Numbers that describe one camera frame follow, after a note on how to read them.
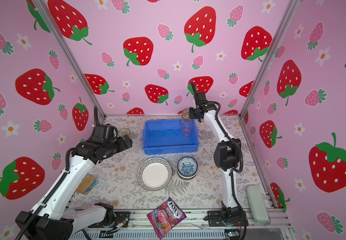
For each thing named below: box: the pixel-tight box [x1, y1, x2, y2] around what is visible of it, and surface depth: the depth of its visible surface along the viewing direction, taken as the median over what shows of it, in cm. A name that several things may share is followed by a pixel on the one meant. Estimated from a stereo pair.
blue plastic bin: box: [142, 119, 199, 155], surface depth 109 cm
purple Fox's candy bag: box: [146, 197, 187, 240], surface depth 75 cm
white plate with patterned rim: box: [137, 157, 173, 191], surface depth 89 cm
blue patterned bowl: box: [177, 156, 199, 177], surface depth 85 cm
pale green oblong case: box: [246, 184, 270, 224], surface depth 78 cm
